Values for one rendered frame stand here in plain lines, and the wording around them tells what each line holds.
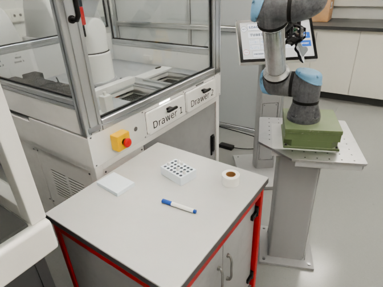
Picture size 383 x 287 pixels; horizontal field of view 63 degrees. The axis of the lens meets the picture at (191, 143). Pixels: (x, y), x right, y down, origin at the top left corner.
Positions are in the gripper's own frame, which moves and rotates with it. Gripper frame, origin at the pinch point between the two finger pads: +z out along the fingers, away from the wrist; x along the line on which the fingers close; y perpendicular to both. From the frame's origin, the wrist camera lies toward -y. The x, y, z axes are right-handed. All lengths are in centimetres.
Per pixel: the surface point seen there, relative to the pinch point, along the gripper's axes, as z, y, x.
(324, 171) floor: 25, -97, 107
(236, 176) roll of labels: 58, 5, -24
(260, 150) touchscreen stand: 17, -104, 49
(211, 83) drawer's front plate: -2, -48, -19
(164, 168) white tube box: 57, -11, -49
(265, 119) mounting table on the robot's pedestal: 18.4, -32.5, 9.2
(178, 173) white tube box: 59, -7, -44
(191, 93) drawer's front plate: 10, -40, -33
